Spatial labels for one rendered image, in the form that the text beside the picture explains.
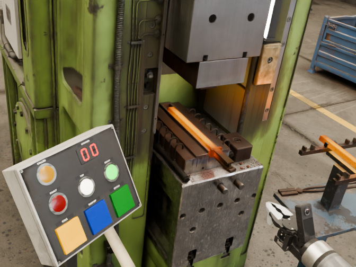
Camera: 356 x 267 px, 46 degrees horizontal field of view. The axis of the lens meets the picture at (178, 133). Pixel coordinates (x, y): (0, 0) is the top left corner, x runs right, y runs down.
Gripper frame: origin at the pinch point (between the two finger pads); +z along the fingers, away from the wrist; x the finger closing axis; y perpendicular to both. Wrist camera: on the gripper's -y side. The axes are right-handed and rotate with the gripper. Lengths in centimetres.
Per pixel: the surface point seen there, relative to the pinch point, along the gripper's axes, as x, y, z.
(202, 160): -4.8, 3.9, 33.2
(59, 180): -63, -13, 17
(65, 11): -41, -39, 85
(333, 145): 56, 4, 24
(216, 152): -1.2, -1.1, 29.8
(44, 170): -66, -17, 17
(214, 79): -5.4, -29.5, 33.2
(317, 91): 287, 100, 227
